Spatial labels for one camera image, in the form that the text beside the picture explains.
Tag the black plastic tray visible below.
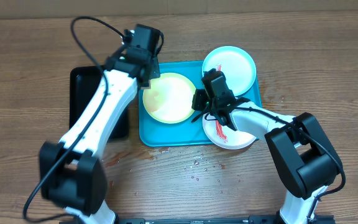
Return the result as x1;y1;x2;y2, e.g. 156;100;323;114
69;66;129;142

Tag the yellow-green rimmed plate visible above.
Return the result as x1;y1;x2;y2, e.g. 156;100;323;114
142;73;196;124

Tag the white plate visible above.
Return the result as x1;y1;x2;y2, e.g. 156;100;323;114
202;114;257;150

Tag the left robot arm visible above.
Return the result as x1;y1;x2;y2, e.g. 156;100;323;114
35;24;163;223

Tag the light blue rimmed plate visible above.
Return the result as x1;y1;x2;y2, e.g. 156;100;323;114
202;46;257;96

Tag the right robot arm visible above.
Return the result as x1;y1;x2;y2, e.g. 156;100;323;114
192;68;346;223

